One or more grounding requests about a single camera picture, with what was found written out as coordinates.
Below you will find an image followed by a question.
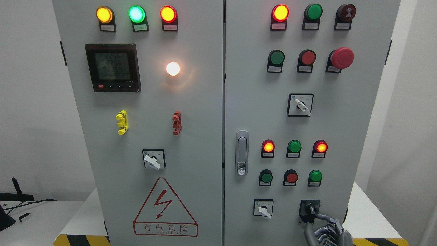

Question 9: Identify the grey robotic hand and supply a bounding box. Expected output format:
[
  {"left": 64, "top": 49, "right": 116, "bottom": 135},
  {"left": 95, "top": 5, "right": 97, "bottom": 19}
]
[{"left": 304, "top": 213, "right": 354, "bottom": 246}]

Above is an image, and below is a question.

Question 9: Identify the black rotary knob switch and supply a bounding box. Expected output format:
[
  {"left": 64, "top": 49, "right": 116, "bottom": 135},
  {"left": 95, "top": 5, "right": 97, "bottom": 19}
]
[{"left": 299, "top": 200, "right": 321, "bottom": 223}]

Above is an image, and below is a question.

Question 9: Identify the green indicator light lower right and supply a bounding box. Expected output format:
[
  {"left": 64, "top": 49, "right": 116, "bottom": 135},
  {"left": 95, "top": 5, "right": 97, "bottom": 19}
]
[{"left": 307, "top": 170, "right": 323, "bottom": 187}]

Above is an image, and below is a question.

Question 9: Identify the red push button lower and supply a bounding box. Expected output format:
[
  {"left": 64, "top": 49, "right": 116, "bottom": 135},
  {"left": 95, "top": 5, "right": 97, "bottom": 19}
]
[{"left": 283, "top": 169, "right": 299, "bottom": 187}]

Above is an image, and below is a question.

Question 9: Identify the red push button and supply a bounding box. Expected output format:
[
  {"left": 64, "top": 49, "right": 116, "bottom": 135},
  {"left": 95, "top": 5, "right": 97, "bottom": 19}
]
[
  {"left": 283, "top": 169, "right": 299, "bottom": 187},
  {"left": 297, "top": 49, "right": 316, "bottom": 73}
]

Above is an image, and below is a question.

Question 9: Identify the red indicator light middle right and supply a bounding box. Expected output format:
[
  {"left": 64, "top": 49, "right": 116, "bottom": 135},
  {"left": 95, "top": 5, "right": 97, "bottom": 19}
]
[{"left": 311, "top": 140, "right": 328, "bottom": 158}]

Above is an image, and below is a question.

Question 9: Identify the green push button lower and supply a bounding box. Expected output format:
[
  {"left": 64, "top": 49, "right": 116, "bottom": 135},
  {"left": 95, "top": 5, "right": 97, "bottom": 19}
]
[{"left": 259, "top": 169, "right": 273, "bottom": 186}]

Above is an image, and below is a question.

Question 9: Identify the green push button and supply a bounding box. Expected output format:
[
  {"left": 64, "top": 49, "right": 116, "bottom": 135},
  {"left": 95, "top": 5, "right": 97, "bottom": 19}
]
[
  {"left": 259, "top": 169, "right": 273, "bottom": 186},
  {"left": 266, "top": 49, "right": 285, "bottom": 73}
]

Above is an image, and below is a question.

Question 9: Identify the green indicator light middle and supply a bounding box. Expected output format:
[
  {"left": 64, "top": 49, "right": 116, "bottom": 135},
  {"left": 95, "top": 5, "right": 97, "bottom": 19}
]
[{"left": 286, "top": 140, "right": 302, "bottom": 158}]

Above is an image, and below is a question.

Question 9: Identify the red lit indicator middle left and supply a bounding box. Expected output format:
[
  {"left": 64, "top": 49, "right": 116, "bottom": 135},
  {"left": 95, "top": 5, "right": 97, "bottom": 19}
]
[{"left": 261, "top": 139, "right": 275, "bottom": 158}]

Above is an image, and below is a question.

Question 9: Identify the grey right cabinet door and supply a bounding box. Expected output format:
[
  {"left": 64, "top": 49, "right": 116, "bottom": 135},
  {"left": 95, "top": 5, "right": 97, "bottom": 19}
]
[{"left": 223, "top": 0, "right": 400, "bottom": 246}]

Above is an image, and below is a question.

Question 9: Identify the grey cabinet door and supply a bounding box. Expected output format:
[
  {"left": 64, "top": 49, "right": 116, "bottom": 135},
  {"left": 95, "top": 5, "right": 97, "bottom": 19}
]
[
  {"left": 53, "top": 0, "right": 224, "bottom": 246},
  {"left": 223, "top": 0, "right": 400, "bottom": 246}
]

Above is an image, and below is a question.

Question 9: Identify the red electric hazard warning sticker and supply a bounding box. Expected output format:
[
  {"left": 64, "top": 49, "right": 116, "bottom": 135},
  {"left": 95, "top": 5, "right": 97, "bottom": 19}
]
[{"left": 133, "top": 177, "right": 198, "bottom": 237}]

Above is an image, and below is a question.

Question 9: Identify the red emergency stop button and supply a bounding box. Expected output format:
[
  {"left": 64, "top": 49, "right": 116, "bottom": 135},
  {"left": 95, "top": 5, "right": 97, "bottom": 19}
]
[{"left": 326, "top": 47, "right": 354, "bottom": 73}]

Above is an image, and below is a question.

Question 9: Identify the red push button upper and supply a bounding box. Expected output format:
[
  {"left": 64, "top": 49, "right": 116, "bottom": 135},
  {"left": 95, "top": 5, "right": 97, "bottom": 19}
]
[{"left": 297, "top": 49, "right": 316, "bottom": 73}]

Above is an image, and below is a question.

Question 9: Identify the green push button upper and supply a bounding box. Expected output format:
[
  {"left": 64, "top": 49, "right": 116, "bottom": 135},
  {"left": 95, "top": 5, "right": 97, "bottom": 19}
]
[{"left": 266, "top": 49, "right": 285, "bottom": 73}]

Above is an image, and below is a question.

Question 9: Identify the red terminal connector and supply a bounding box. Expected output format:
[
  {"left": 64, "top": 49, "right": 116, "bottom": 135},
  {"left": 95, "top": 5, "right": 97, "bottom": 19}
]
[{"left": 172, "top": 111, "right": 182, "bottom": 136}]

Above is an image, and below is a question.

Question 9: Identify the dark red buzzer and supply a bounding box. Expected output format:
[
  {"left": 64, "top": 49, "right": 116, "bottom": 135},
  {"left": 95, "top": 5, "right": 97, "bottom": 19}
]
[{"left": 334, "top": 4, "right": 356, "bottom": 31}]

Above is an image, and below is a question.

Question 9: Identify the green indicator light top right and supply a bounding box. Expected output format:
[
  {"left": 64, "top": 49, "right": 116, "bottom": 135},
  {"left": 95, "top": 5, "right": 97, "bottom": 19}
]
[{"left": 302, "top": 4, "right": 323, "bottom": 30}]

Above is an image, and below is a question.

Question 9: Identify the red lit indicator top right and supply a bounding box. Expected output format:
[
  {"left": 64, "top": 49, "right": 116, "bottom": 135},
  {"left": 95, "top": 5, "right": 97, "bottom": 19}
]
[{"left": 270, "top": 4, "right": 290, "bottom": 31}]

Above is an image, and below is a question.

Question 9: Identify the white lit indicator lamp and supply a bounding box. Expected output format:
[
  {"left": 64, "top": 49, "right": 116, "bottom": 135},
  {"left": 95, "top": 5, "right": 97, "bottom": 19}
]
[{"left": 166, "top": 61, "right": 181, "bottom": 76}]

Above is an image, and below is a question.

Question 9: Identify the yellow terminal connector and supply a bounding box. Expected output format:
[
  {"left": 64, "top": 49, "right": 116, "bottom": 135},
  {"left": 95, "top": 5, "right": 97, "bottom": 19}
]
[{"left": 116, "top": 110, "right": 129, "bottom": 135}]

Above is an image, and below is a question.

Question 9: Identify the grey left cabinet door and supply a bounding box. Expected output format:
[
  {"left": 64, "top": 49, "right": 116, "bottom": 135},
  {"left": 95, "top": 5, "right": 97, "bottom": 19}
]
[{"left": 53, "top": 0, "right": 224, "bottom": 246}]

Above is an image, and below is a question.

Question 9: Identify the red lit indicator light left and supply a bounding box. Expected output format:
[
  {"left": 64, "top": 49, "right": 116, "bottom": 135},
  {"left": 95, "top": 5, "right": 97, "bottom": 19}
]
[{"left": 160, "top": 5, "right": 178, "bottom": 32}]

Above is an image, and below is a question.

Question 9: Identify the black digital power meter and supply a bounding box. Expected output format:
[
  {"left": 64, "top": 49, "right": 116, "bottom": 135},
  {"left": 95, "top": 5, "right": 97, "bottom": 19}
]
[{"left": 85, "top": 43, "right": 141, "bottom": 93}]

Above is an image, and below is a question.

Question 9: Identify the green lit indicator light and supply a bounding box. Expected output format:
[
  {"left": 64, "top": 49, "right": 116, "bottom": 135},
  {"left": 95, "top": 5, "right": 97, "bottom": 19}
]
[{"left": 128, "top": 5, "right": 149, "bottom": 32}]

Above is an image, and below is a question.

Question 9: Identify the small white usb adapter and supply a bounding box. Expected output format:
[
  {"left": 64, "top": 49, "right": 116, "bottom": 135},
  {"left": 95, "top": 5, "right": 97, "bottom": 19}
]
[{"left": 19, "top": 212, "right": 32, "bottom": 223}]

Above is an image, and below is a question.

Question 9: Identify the black device with antenna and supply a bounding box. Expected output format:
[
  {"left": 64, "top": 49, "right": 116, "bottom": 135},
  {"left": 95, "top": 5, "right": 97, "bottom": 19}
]
[{"left": 0, "top": 177, "right": 35, "bottom": 202}]

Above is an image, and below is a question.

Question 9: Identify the yellow indicator light top left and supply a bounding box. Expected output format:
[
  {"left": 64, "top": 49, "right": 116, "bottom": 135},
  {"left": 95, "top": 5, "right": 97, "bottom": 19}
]
[{"left": 96, "top": 6, "right": 116, "bottom": 32}]

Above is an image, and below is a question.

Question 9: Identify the black stand base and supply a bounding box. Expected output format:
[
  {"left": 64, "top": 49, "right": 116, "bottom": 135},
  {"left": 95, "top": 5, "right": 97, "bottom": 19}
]
[{"left": 0, "top": 204, "right": 16, "bottom": 231}]

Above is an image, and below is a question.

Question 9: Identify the lower white selector switch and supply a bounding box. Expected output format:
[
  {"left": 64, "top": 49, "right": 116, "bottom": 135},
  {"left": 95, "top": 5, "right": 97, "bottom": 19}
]
[{"left": 253, "top": 199, "right": 274, "bottom": 220}]

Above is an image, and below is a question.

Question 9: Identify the silver door handle lock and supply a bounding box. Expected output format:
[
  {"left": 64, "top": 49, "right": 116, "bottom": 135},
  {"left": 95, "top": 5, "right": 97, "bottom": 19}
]
[{"left": 235, "top": 130, "right": 249, "bottom": 176}]

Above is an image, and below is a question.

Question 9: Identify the upper right selector switch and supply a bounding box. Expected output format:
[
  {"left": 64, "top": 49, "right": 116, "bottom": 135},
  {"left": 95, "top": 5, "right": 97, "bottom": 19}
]
[{"left": 287, "top": 93, "right": 314, "bottom": 117}]

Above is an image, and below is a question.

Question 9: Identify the left door selector switch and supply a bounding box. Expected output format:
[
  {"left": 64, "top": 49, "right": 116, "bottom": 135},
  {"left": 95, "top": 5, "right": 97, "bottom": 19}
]
[{"left": 142, "top": 149, "right": 166, "bottom": 170}]

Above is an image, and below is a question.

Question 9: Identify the black cable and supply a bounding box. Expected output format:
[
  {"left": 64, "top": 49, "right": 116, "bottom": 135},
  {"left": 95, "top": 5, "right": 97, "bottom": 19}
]
[{"left": 2, "top": 199, "right": 57, "bottom": 216}]

